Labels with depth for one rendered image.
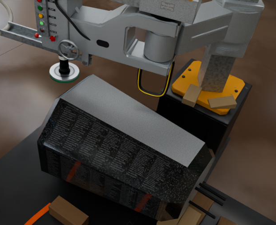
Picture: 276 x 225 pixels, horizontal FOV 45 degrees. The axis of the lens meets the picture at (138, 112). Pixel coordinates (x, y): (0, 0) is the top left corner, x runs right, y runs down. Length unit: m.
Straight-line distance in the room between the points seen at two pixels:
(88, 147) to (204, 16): 1.12
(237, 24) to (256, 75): 2.25
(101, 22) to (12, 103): 1.85
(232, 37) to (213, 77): 0.42
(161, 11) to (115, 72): 2.24
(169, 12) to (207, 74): 0.93
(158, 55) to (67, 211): 1.38
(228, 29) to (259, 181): 1.56
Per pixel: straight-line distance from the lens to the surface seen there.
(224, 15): 2.25
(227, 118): 2.64
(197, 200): 2.85
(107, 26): 2.02
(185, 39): 2.07
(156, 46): 1.98
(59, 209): 2.69
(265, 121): 3.92
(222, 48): 2.46
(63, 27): 2.16
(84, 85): 2.48
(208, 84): 2.71
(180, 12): 1.82
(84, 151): 2.27
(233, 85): 2.91
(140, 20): 1.93
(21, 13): 5.11
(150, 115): 2.30
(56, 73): 2.49
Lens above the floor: 2.49
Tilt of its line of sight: 45 degrees down
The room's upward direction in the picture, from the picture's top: 9 degrees clockwise
